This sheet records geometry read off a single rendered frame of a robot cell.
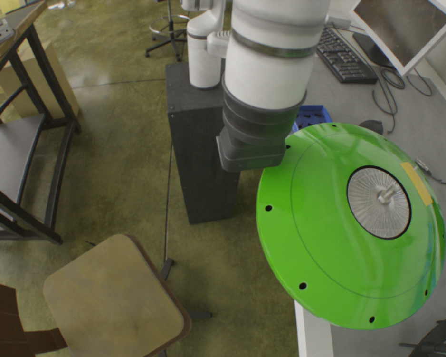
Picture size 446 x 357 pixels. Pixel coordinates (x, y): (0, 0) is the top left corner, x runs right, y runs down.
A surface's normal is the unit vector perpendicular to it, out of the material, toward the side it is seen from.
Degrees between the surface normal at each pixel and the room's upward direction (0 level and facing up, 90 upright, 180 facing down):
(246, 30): 90
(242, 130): 90
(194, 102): 0
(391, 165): 5
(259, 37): 90
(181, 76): 0
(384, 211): 14
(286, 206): 23
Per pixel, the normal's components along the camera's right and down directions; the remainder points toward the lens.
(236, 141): -0.40, 0.83
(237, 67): -0.79, 0.44
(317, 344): 0.04, -0.51
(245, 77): -0.63, 0.63
